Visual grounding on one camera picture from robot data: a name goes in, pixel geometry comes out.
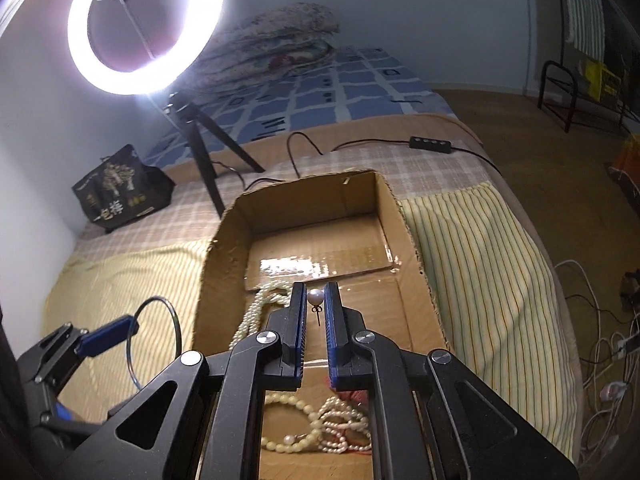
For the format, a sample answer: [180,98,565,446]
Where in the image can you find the black tripod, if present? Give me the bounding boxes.
[162,91,266,219]

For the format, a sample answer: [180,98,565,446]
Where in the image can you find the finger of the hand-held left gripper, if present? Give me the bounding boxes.
[17,314,140,386]
[42,400,121,441]

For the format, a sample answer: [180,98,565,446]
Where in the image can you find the beige plaid blanket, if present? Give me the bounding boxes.
[75,115,501,256]

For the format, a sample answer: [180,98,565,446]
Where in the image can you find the striped hanging towel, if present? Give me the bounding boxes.
[564,0,608,61]

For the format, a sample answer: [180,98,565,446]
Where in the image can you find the cream bead bracelet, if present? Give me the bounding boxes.
[261,392,327,454]

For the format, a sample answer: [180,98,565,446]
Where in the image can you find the black power cable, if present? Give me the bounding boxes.
[210,131,501,193]

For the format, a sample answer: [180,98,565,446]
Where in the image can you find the silver hoop necklace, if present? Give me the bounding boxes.
[125,297,184,395]

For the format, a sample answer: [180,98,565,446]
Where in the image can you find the blue checked bedsheet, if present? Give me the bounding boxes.
[145,45,446,168]

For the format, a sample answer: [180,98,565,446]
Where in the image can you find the cardboard box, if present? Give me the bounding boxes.
[192,170,451,480]

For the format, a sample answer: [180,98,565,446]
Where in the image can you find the black printed bag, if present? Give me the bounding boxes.
[71,145,176,234]

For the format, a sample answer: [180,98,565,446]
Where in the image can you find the ring light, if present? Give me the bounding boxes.
[66,0,231,96]

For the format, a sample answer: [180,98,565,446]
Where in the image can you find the yellow box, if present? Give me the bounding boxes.
[582,60,626,103]

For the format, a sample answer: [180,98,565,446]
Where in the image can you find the black metal rack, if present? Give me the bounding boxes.
[537,60,640,133]

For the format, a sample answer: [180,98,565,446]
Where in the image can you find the white floor cables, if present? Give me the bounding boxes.
[552,259,640,461]

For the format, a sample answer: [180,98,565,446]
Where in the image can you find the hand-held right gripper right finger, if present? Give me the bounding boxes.
[324,281,581,480]

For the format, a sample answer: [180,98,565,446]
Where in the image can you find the folded floral quilt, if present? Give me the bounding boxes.
[192,2,341,96]

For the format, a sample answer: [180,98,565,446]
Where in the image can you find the white charger plug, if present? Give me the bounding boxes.
[599,381,630,402]

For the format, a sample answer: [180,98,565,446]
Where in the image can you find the long pearl necklace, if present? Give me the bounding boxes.
[229,282,295,353]

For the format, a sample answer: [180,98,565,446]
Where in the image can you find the small pearl strand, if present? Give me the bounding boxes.
[317,396,374,457]

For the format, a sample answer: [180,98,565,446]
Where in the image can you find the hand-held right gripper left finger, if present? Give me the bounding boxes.
[80,281,308,480]

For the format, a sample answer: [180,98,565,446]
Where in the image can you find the black cable controller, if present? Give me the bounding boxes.
[409,135,455,151]

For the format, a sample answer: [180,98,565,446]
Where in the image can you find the red string bracelet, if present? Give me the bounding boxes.
[325,377,373,408]

